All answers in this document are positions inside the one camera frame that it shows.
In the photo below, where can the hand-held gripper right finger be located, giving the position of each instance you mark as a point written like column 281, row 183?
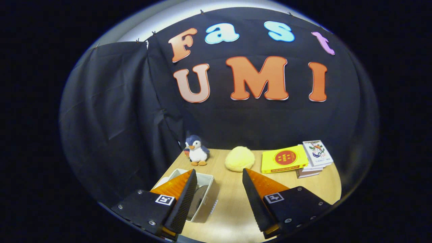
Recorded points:
column 256, row 202

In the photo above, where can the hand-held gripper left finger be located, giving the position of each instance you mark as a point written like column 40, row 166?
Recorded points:
column 184, row 202

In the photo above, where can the brown fuzzy shoe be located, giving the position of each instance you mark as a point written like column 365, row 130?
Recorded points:
column 199, row 199

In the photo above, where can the brown fabric storage box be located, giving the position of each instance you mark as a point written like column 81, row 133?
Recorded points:
column 211, row 199

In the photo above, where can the yellow plush bread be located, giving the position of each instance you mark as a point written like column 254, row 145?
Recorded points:
column 239, row 159

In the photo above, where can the penguin plush toy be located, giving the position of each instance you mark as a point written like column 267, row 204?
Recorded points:
column 197, row 153

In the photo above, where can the yellow book with red label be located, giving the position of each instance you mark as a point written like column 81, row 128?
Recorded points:
column 285, row 158

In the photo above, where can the brown spine book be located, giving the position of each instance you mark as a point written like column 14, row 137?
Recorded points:
column 307, row 173

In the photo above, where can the white illustrated book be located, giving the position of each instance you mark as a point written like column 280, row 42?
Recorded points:
column 317, row 152

